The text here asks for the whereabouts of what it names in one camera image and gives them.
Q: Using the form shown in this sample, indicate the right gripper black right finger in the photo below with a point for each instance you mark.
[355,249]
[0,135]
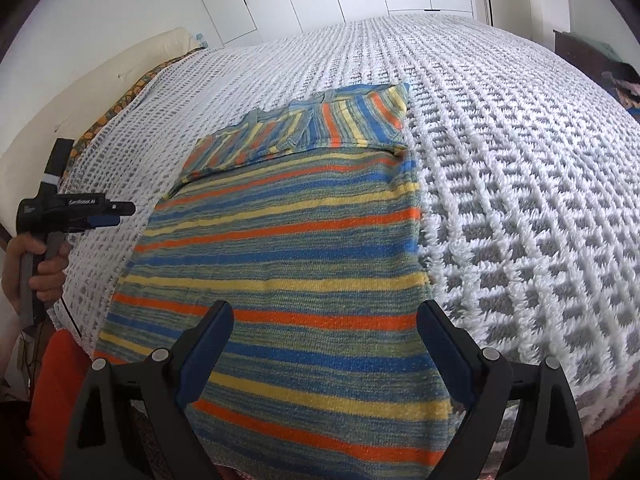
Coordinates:
[547,441]

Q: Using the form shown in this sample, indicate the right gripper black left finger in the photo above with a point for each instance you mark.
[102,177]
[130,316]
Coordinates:
[103,441]

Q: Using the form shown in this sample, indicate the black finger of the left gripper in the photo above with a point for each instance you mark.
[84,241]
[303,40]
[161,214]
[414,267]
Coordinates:
[119,208]
[101,221]

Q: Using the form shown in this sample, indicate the striped knitted short-sleeve sweater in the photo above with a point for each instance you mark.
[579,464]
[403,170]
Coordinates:
[306,220]

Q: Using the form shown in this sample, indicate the orange fleece clothing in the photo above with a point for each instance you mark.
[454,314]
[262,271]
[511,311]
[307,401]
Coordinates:
[63,370]

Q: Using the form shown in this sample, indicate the person's left hand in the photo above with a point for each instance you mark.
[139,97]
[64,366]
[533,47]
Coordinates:
[47,282]

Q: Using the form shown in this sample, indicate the cream padded headboard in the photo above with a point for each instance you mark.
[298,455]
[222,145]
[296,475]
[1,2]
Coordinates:
[72,112]

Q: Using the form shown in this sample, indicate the orange floral bed sheet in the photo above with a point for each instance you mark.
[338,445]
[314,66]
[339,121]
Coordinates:
[125,100]

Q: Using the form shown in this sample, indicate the white grey checked fleece blanket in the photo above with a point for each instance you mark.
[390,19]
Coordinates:
[528,179]

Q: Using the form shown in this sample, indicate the dark wooden nightstand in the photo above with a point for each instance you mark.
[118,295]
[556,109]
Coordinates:
[569,49]

